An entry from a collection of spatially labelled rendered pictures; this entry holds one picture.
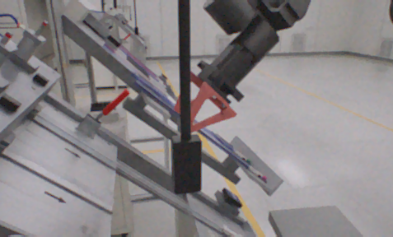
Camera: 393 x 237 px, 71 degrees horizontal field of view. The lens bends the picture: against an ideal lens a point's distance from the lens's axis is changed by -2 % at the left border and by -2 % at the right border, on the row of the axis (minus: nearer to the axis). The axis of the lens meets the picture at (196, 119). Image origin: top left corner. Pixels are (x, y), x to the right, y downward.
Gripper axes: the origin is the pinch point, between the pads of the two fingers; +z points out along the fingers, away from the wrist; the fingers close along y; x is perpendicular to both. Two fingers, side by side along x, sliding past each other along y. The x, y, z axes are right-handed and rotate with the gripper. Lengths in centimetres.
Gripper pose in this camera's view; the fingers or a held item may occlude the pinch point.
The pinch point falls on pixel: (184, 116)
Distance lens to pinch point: 46.8
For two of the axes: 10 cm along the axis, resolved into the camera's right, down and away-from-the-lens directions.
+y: 2.2, 3.3, -9.2
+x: 6.9, 6.1, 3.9
